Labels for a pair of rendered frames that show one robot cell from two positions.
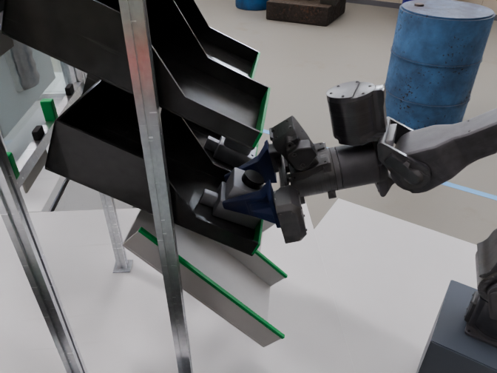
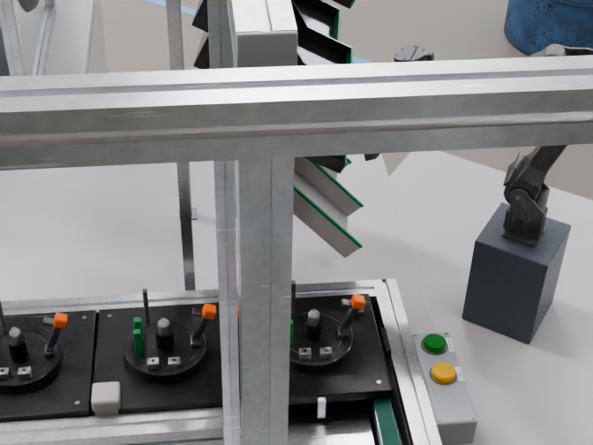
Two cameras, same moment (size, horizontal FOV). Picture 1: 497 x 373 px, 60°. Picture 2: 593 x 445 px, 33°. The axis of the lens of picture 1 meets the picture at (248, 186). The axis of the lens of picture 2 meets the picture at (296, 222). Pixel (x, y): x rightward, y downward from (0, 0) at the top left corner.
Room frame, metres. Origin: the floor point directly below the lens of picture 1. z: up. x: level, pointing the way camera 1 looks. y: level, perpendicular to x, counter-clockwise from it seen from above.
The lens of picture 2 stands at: (-1.02, 0.16, 2.22)
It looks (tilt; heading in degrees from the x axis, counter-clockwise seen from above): 39 degrees down; 356
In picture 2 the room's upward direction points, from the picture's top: 2 degrees clockwise
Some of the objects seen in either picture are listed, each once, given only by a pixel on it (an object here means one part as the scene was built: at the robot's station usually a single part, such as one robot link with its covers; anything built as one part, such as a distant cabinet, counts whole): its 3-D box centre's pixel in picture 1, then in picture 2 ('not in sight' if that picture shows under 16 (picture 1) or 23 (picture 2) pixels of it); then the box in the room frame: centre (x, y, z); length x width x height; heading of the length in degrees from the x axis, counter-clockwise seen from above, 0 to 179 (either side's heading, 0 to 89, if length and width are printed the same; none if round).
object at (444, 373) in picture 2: not in sight; (443, 373); (0.13, -0.17, 0.96); 0.04 x 0.04 x 0.02
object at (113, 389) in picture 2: not in sight; (164, 335); (0.19, 0.30, 1.01); 0.24 x 0.24 x 0.13; 4
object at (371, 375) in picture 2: not in sight; (312, 347); (0.21, 0.05, 0.96); 0.24 x 0.24 x 0.02; 4
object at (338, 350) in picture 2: not in sight; (312, 339); (0.21, 0.05, 0.98); 0.14 x 0.14 x 0.02
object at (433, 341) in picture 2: not in sight; (434, 344); (0.20, -0.17, 0.96); 0.04 x 0.04 x 0.02
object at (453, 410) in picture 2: not in sight; (440, 386); (0.13, -0.17, 0.93); 0.21 x 0.07 x 0.06; 4
